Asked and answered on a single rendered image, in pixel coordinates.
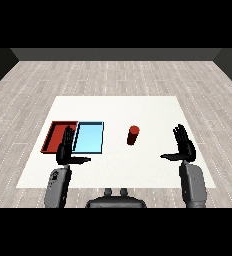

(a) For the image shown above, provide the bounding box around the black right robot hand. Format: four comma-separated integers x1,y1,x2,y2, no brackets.
160,123,197,164

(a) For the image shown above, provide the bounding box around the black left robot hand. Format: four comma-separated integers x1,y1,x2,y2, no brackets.
55,125,92,166

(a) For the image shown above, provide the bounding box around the light blue shallow open box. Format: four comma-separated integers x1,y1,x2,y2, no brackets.
71,121,105,155

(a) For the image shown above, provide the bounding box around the dark grey robot body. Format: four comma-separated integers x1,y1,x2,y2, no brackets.
85,188,148,209

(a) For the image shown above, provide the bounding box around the red can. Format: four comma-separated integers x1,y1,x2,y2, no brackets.
126,125,141,146

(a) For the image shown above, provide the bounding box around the red shallow open box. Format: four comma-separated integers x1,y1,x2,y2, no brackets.
40,120,79,155

